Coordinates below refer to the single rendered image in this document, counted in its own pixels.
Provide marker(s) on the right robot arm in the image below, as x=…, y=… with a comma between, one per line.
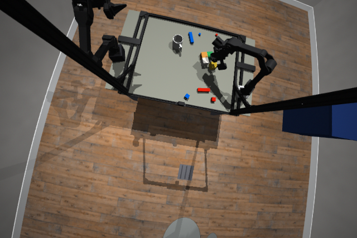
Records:
x=229, y=46

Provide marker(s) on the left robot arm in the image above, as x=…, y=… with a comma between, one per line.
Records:
x=84, y=16

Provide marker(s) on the grey mug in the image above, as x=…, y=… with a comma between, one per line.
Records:
x=178, y=39

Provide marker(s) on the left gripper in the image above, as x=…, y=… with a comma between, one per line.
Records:
x=110, y=10

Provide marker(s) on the orange cube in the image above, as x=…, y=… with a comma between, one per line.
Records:
x=203, y=54

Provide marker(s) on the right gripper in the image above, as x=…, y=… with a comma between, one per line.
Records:
x=223, y=65

